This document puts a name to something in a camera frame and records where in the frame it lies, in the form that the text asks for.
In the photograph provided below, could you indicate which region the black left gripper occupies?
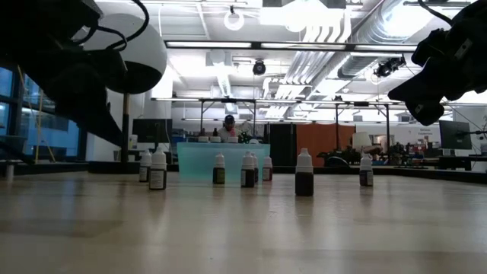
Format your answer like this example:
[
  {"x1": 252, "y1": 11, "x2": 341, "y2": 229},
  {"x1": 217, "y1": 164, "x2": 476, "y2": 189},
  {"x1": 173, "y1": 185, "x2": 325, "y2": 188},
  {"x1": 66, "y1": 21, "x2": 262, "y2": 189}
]
[{"x1": 22, "y1": 47, "x2": 129, "y2": 148}]

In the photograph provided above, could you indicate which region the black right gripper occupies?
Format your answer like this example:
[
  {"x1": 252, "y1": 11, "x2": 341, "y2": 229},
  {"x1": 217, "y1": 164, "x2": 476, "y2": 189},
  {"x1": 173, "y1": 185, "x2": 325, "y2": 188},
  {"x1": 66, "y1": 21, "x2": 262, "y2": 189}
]
[{"x1": 387, "y1": 0, "x2": 487, "y2": 127}]

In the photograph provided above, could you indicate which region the small dark food coloring bottle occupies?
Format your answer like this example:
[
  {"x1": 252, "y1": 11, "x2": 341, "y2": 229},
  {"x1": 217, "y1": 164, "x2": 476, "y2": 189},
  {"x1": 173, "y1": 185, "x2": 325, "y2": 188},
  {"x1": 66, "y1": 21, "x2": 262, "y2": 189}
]
[
  {"x1": 212, "y1": 152, "x2": 226, "y2": 186},
  {"x1": 148, "y1": 146, "x2": 168, "y2": 191},
  {"x1": 138, "y1": 149, "x2": 153, "y2": 183},
  {"x1": 294, "y1": 148, "x2": 315, "y2": 197},
  {"x1": 262, "y1": 155, "x2": 274, "y2": 182}
]

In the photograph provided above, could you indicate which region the small purple food coloring bottle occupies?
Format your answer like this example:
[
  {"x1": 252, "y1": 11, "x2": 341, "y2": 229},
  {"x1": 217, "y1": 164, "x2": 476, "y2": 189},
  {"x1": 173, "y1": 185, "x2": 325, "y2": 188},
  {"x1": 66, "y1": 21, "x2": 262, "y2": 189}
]
[{"x1": 359, "y1": 153, "x2": 374, "y2": 187}]

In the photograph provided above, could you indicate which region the small red food coloring bottle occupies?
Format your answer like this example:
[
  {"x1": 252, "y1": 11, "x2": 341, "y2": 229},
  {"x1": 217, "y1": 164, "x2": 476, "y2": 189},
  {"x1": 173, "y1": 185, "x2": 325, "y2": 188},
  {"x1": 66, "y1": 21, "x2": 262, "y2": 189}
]
[{"x1": 240, "y1": 151, "x2": 256, "y2": 189}]

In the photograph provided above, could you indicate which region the black computer monitor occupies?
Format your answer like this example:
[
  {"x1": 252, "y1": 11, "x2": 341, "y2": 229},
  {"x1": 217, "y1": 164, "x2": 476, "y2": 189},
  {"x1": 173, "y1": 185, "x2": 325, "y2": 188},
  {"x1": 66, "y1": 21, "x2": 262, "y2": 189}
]
[
  {"x1": 132, "y1": 118, "x2": 173, "y2": 144},
  {"x1": 439, "y1": 119, "x2": 473, "y2": 151}
]

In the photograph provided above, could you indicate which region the dark desk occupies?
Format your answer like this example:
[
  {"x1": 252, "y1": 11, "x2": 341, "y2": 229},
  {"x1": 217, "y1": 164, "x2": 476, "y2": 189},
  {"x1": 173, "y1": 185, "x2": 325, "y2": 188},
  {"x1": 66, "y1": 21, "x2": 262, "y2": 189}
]
[{"x1": 437, "y1": 155, "x2": 487, "y2": 171}]

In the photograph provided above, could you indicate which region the white lampshade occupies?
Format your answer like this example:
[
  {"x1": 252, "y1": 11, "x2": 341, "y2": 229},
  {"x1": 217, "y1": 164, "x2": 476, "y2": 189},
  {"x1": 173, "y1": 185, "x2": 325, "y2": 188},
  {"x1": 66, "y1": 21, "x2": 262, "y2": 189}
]
[{"x1": 352, "y1": 132, "x2": 373, "y2": 150}]

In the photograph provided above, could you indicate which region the white globe lamp black base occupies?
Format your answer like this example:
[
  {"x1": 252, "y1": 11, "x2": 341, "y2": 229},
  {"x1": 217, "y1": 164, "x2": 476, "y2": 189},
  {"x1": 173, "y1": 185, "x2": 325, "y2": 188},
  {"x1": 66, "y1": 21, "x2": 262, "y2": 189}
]
[{"x1": 81, "y1": 13, "x2": 168, "y2": 175}]

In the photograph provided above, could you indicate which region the small white cylinder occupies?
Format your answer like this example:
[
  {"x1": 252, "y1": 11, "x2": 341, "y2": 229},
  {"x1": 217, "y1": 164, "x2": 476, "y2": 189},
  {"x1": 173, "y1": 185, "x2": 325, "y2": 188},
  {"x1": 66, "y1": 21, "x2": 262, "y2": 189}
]
[{"x1": 4, "y1": 159, "x2": 17, "y2": 182}]

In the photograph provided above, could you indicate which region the teal translucent plastic bin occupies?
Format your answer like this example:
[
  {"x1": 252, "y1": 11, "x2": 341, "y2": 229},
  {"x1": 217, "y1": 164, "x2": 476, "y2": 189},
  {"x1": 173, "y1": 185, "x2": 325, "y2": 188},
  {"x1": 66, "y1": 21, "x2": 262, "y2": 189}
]
[{"x1": 177, "y1": 142, "x2": 271, "y2": 183}]

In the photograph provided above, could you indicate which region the orange partition panel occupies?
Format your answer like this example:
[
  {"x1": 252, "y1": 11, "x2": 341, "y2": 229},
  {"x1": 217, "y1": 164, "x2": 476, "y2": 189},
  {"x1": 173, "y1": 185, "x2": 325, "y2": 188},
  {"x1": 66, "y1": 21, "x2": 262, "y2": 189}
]
[{"x1": 296, "y1": 123, "x2": 357, "y2": 167}]

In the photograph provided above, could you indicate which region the person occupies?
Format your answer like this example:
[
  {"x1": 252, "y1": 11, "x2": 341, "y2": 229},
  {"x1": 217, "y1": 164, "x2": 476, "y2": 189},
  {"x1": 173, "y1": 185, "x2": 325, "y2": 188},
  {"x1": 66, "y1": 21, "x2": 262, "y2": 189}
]
[{"x1": 217, "y1": 114, "x2": 244, "y2": 144}]

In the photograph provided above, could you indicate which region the black ceiling-mounted camera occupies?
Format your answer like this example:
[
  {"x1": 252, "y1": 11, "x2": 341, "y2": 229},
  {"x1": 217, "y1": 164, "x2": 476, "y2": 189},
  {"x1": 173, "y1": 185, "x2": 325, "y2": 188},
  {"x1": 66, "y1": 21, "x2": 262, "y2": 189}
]
[{"x1": 374, "y1": 56, "x2": 407, "y2": 79}]

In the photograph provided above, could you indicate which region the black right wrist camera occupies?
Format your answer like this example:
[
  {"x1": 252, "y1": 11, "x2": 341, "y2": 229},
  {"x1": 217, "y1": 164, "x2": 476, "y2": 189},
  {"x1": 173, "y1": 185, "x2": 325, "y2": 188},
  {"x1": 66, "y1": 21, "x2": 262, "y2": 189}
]
[{"x1": 412, "y1": 27, "x2": 454, "y2": 70}]

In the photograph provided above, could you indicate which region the silver ventilation duct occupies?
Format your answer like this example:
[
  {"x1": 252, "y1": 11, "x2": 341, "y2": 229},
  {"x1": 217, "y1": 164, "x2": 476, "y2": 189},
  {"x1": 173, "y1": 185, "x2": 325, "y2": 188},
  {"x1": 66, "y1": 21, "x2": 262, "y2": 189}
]
[{"x1": 336, "y1": 0, "x2": 423, "y2": 79}]

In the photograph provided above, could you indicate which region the black aluminium table frame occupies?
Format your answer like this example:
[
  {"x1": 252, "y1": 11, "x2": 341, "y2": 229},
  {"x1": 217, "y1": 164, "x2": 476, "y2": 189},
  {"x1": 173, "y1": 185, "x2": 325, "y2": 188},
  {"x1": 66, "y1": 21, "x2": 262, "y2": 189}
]
[{"x1": 0, "y1": 159, "x2": 487, "y2": 184}]

